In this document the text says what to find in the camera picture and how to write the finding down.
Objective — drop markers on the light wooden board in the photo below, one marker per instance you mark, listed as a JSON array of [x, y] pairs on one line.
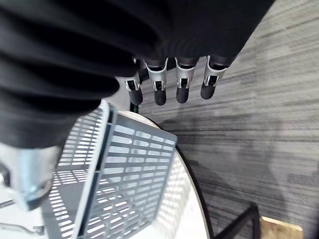
[[279, 229]]

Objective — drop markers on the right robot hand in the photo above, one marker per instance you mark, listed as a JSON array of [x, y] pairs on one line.
[[74, 49]]

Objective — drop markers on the grey plastic shopping basket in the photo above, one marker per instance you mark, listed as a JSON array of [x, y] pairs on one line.
[[134, 174]]

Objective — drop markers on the black metal table frame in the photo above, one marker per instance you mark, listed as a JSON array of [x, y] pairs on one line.
[[240, 219]]

